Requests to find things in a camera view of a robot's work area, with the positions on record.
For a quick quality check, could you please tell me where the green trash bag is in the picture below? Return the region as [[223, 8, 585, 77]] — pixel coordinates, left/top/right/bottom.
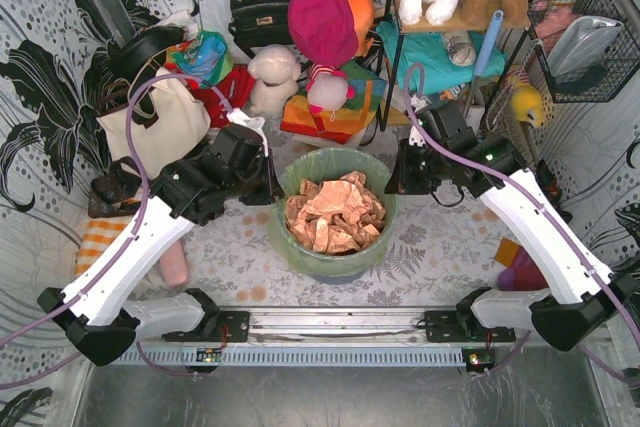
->
[[268, 147, 396, 276]]

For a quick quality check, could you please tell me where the blue round trash bin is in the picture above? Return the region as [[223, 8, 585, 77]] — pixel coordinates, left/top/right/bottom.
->
[[308, 268, 366, 285]]

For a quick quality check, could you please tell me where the purple cable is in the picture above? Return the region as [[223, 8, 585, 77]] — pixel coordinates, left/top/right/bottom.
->
[[0, 72, 236, 391], [402, 62, 640, 389]]

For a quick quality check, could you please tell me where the crumpled brown paper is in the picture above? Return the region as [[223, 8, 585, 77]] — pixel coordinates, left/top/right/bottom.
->
[[285, 171, 388, 256]]

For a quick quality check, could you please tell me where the black orange toy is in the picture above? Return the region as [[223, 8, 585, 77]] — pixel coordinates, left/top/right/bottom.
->
[[535, 159, 573, 223]]

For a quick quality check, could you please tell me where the white sneaker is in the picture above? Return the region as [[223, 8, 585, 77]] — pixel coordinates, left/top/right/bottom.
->
[[389, 89, 485, 132]]

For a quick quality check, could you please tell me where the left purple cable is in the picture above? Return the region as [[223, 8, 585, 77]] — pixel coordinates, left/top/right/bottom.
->
[[0, 72, 236, 391]]

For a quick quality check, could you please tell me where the orange plush toy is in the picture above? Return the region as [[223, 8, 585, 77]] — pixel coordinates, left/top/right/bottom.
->
[[347, 0, 374, 57]]

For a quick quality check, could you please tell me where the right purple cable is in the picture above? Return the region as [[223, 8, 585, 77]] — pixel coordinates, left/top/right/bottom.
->
[[402, 62, 640, 389]]

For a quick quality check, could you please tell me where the yellow plush duck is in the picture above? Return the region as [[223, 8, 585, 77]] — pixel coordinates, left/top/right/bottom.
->
[[506, 70, 544, 128]]

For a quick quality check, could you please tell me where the brown patterned bag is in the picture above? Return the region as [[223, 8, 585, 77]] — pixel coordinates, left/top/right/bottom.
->
[[88, 157, 150, 219]]

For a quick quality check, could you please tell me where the orange white checked towel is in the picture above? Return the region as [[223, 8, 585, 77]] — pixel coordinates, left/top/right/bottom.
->
[[74, 216, 132, 276]]

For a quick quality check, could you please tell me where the teal folded cloth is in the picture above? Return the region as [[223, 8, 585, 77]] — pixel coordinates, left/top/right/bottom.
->
[[376, 21, 506, 95]]

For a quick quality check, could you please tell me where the pink foam roller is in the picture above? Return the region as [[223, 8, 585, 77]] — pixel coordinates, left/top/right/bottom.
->
[[159, 240, 190, 288]]

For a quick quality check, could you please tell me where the pink faced plush doll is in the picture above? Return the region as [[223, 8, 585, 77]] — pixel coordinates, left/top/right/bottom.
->
[[306, 63, 355, 115]]

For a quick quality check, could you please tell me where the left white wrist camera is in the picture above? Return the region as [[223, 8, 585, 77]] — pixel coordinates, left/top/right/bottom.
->
[[227, 108, 270, 157]]

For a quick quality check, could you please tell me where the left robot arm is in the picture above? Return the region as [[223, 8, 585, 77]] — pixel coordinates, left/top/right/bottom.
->
[[37, 117, 284, 366]]

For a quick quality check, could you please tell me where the cream plush lamb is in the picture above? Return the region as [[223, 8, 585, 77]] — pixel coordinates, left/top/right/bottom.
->
[[248, 45, 302, 115]]

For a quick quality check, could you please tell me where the black leather handbag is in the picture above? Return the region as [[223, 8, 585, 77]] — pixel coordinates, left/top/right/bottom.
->
[[228, 0, 294, 59]]

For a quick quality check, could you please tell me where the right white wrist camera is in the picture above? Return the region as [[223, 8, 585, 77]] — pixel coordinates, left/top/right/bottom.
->
[[409, 94, 430, 147]]

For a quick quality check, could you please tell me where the black round hat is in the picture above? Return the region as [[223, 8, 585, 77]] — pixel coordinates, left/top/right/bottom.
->
[[107, 26, 186, 81]]

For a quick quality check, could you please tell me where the rainbow striped cloth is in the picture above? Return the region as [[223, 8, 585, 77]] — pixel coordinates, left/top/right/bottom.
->
[[280, 60, 387, 144]]

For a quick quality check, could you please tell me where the blue floor sweeper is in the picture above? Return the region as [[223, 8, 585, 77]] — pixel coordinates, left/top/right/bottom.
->
[[465, 10, 504, 111]]

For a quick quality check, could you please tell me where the silver foil pouch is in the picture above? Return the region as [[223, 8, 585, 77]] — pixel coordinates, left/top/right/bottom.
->
[[547, 16, 624, 77]]

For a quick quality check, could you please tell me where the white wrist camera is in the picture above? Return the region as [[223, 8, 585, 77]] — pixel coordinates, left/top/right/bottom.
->
[[409, 94, 430, 147], [227, 108, 270, 157]]

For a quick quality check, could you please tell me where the cream canvas tote bag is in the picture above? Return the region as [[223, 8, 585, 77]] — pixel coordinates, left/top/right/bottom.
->
[[95, 66, 213, 181]]

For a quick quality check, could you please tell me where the grey patterned ball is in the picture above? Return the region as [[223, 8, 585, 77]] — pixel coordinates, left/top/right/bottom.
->
[[441, 31, 476, 67]]

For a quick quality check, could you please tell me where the black wire basket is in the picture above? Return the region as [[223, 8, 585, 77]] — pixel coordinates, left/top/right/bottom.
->
[[528, 0, 639, 103]]

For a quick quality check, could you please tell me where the magenta cloth bag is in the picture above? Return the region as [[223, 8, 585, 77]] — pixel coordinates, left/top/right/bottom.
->
[[287, 0, 358, 67]]

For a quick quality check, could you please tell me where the colourful printed bag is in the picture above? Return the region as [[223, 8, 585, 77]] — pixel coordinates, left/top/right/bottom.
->
[[164, 30, 234, 89]]

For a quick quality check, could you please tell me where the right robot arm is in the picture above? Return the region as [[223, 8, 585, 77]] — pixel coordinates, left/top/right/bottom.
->
[[385, 103, 639, 351]]

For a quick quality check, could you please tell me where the red cloth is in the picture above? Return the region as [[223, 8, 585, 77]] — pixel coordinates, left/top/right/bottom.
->
[[186, 64, 256, 128]]

